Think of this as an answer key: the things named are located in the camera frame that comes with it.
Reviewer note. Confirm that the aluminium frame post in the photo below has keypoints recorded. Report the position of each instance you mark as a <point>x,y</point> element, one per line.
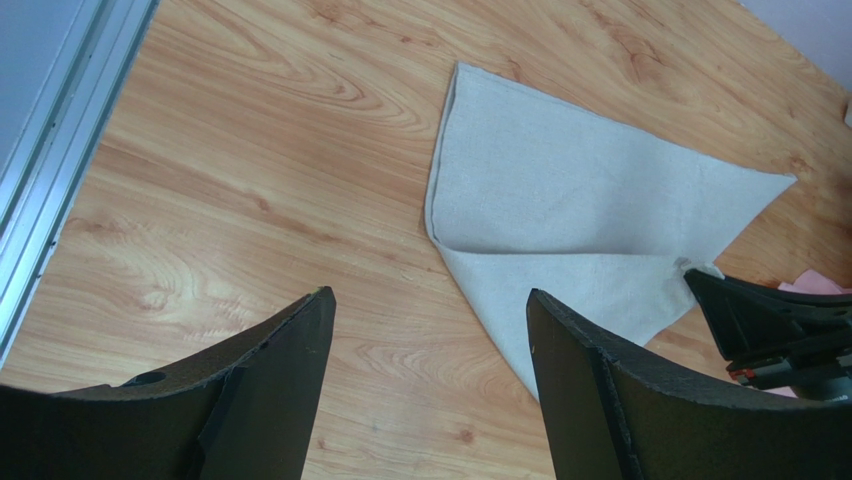
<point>63,67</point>

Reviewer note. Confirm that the beige cloth napkin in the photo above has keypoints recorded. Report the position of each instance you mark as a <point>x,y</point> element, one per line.
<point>527,191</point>

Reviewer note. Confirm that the pink pleated garment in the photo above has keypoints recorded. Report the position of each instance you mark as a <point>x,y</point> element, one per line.
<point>812,283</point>

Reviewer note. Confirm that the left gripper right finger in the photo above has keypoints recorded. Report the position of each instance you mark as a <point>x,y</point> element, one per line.
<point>614,410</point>

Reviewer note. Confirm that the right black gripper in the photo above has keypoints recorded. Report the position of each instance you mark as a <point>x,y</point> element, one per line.
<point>750,321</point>

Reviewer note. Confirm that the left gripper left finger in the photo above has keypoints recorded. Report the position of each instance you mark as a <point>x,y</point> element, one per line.
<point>243,408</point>

